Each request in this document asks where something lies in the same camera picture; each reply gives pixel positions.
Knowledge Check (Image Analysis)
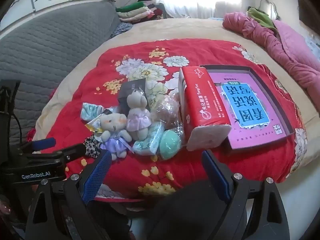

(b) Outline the red tissue pack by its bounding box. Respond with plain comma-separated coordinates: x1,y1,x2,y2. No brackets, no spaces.
178,66,233,152

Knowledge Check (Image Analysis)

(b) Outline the teddy bear purple dress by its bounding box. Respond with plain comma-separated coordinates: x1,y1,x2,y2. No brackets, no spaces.
96,112,133,159

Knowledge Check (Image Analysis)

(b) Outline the green white tissue packet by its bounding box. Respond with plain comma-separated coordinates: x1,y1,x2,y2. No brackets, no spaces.
80,102,108,122
132,122,165,156

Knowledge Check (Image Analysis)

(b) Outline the pink quilt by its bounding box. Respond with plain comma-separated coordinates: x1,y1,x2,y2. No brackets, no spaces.
222,12,320,103

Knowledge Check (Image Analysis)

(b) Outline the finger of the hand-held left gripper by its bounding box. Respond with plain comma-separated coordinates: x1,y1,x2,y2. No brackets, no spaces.
49,143,87,166
20,137,57,153

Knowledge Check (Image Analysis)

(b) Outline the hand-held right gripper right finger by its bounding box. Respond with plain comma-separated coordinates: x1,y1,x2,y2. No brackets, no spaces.
201,150,291,240

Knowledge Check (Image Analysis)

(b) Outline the brown plush in plastic bag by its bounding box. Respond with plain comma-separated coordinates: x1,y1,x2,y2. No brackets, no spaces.
150,92,184,131

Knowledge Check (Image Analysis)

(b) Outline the dark floral cloth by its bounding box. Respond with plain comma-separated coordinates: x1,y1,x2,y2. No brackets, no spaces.
110,22,136,38

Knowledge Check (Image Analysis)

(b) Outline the beige bed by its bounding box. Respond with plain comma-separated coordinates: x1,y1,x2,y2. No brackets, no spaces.
32,17,320,183

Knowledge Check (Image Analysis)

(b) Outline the grey tray box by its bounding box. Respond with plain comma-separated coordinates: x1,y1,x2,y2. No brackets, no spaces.
200,65,295,151

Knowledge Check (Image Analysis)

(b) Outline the cloud shaped wall mirror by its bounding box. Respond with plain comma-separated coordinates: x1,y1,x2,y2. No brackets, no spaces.
259,0,278,18

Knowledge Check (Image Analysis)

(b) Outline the yellow white snack packet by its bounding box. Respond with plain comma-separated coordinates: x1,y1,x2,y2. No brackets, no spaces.
85,119,103,133

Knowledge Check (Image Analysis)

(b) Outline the green cloth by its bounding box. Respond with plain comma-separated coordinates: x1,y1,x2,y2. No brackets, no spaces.
247,7,278,31

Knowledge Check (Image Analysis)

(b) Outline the leopard print scarf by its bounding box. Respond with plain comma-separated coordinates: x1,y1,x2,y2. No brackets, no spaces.
83,135,103,159

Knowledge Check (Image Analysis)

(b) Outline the dark small box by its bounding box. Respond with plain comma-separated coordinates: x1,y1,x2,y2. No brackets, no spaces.
117,78,152,111

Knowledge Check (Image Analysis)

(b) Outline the stack of folded clothes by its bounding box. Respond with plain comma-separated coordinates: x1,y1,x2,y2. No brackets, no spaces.
116,1,166,24

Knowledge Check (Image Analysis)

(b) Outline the teddy bear pink dress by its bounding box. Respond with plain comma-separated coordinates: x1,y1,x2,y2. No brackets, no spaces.
126,91,152,141

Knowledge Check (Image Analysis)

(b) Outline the green egg sponge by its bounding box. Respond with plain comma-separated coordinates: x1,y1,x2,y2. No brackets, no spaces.
159,129,182,161

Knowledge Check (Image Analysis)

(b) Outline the pink book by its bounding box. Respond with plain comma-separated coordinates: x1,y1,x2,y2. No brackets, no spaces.
208,71,287,149

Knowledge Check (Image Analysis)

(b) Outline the red floral blanket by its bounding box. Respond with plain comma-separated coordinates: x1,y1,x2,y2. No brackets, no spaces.
32,40,308,203

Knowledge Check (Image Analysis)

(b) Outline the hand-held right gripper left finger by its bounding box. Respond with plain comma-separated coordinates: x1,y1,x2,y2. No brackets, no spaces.
25,150,113,240

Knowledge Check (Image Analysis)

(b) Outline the person's dark clothing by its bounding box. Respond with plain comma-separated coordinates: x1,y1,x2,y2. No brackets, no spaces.
95,180,242,240

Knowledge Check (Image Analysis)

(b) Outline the grey quilted cover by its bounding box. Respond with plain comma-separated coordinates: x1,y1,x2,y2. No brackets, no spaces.
0,0,121,150

